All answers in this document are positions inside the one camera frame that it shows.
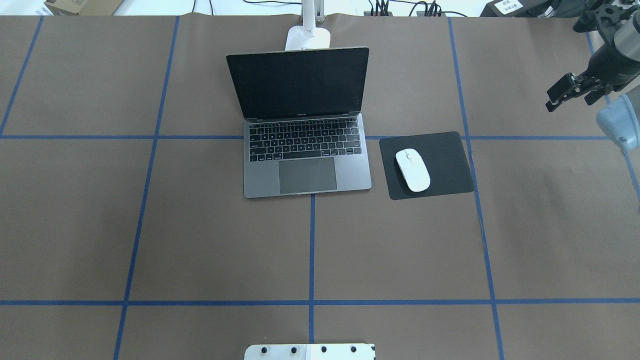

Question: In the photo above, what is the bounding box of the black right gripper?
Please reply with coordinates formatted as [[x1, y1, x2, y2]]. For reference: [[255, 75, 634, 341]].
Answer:
[[545, 42, 640, 113]]

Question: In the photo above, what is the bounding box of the black mouse pad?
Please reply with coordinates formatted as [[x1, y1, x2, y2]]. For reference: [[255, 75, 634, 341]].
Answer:
[[379, 131, 476, 200]]

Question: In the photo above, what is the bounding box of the white computer mouse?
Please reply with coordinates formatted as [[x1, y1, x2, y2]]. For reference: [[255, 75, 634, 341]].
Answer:
[[394, 148, 431, 193]]

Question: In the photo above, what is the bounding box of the grey laptop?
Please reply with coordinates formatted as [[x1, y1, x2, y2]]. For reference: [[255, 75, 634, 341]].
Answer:
[[226, 47, 372, 199]]

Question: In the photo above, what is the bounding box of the white desk lamp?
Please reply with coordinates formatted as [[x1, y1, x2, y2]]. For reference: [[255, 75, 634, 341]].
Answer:
[[285, 0, 331, 51]]

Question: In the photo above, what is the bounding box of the black usb hub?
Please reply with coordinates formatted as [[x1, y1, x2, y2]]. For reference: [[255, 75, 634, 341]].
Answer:
[[362, 10, 448, 18]]

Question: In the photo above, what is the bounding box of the brown cardboard box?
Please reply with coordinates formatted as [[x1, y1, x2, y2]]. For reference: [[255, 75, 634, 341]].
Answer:
[[43, 0, 124, 16]]

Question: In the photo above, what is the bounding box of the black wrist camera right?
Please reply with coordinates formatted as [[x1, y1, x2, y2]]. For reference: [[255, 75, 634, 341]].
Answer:
[[572, 2, 633, 34]]

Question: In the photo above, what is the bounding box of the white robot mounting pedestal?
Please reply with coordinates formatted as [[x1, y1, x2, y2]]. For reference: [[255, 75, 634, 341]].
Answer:
[[243, 342, 377, 360]]

